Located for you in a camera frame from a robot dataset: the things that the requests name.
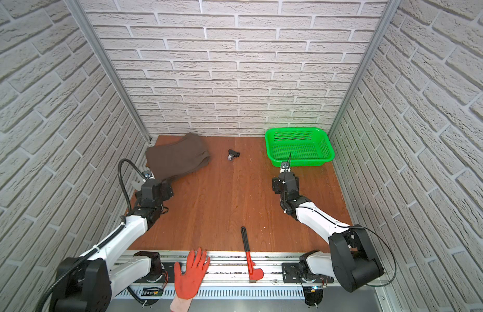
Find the small black clamp part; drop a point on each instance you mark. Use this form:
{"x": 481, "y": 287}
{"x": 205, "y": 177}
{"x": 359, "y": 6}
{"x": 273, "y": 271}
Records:
{"x": 232, "y": 154}

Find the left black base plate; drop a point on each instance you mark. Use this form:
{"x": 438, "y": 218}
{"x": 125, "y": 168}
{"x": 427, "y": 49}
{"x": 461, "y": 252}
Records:
{"x": 167, "y": 273}

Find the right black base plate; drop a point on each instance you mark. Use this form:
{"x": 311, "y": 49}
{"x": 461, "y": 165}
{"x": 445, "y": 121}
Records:
{"x": 296, "y": 273}

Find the aluminium mounting rail frame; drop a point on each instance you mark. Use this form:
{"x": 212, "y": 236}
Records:
{"x": 226, "y": 287}

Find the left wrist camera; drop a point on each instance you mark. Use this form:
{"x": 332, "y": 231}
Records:
{"x": 141, "y": 179}

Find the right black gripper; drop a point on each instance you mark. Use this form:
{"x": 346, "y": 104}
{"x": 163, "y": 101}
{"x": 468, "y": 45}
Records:
{"x": 278, "y": 185}

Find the red black pipe wrench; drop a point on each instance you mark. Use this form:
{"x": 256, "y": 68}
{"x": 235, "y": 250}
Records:
{"x": 254, "y": 273}

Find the brown trousers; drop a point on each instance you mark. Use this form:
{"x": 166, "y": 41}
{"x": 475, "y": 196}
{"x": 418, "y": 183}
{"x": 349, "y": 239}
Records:
{"x": 173, "y": 161}

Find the red work glove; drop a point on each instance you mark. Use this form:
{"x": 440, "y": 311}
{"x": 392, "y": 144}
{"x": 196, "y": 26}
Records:
{"x": 187, "y": 283}

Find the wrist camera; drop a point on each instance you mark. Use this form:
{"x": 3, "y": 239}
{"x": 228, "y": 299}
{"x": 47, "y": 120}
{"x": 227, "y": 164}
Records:
{"x": 285, "y": 167}
{"x": 141, "y": 179}

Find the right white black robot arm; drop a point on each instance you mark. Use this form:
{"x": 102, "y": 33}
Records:
{"x": 352, "y": 260}

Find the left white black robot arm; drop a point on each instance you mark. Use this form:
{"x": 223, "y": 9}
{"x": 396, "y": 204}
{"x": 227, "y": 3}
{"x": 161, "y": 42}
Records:
{"x": 91, "y": 281}

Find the green plastic basket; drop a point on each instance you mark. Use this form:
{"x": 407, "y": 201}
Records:
{"x": 301, "y": 146}

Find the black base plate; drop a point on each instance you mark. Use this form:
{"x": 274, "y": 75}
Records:
{"x": 167, "y": 273}
{"x": 296, "y": 273}

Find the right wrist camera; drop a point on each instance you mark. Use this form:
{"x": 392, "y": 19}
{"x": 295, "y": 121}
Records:
{"x": 285, "y": 167}

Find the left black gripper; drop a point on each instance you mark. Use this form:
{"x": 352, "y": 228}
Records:
{"x": 148, "y": 186}

